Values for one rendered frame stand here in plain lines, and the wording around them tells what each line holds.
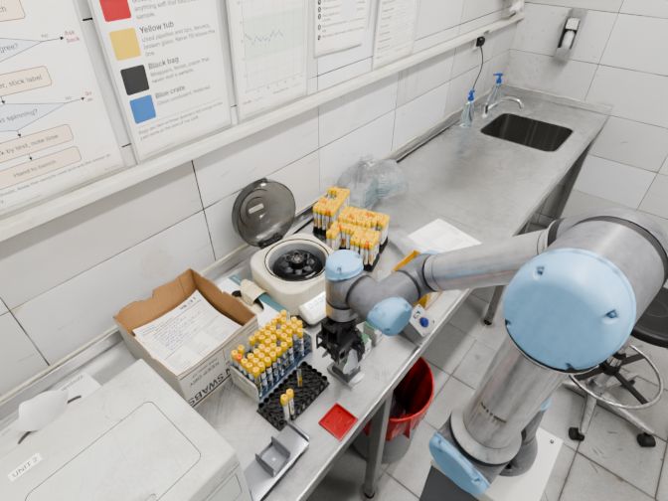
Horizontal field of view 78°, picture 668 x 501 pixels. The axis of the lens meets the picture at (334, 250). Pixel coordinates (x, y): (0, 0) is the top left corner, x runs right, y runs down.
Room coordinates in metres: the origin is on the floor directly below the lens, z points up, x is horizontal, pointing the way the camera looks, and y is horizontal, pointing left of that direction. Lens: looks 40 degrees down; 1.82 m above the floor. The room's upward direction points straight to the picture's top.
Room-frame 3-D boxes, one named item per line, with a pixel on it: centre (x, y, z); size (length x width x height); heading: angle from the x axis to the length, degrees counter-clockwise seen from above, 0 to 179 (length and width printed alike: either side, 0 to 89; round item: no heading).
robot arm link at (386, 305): (0.56, -0.10, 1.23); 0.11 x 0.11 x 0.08; 42
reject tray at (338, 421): (0.51, -0.01, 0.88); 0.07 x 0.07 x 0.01; 51
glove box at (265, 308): (0.84, 0.24, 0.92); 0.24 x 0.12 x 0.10; 51
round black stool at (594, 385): (1.11, -1.21, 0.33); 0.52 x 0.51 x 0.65; 164
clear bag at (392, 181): (1.58, -0.22, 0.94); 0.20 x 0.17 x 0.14; 115
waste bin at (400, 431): (0.91, -0.20, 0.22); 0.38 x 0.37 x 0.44; 141
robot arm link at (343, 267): (0.62, -0.02, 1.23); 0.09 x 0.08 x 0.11; 42
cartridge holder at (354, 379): (0.64, -0.03, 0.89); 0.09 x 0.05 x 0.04; 49
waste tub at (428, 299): (0.94, -0.27, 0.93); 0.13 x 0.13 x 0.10; 50
